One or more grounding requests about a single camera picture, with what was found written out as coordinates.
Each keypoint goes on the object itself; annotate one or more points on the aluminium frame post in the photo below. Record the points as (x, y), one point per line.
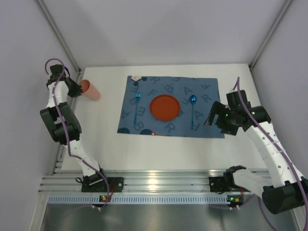
(58, 34)
(270, 33)

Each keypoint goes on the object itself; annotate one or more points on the blue letter-print placemat cloth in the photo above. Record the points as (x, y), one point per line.
(205, 89)

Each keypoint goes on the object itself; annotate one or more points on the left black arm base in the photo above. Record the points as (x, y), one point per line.
(116, 185)

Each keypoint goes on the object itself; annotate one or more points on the left aluminium frame post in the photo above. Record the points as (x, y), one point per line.
(58, 34)

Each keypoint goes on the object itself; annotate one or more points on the pink plastic cup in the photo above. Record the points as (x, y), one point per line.
(89, 90)

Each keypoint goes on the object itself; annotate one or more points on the blue plastic spoon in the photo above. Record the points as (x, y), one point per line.
(193, 100)

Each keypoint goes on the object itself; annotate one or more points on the perforated cable tray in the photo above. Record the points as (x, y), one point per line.
(146, 199)

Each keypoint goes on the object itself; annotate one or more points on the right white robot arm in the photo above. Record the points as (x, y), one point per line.
(287, 188)

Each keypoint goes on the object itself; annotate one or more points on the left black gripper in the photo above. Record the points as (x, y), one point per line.
(74, 86)

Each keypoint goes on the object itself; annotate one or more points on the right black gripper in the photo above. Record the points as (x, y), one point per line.
(218, 116)

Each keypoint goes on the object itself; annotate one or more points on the aluminium mounting rail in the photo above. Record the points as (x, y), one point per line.
(138, 181)

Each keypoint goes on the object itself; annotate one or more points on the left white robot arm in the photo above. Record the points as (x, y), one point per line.
(64, 127)

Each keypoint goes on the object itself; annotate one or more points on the red round plate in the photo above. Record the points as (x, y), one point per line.
(164, 107)

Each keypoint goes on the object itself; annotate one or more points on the blue plastic fork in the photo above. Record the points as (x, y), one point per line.
(137, 99)

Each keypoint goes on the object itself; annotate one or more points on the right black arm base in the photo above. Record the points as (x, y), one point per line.
(219, 184)

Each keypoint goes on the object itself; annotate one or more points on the right aluminium frame post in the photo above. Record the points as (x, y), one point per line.
(270, 33)

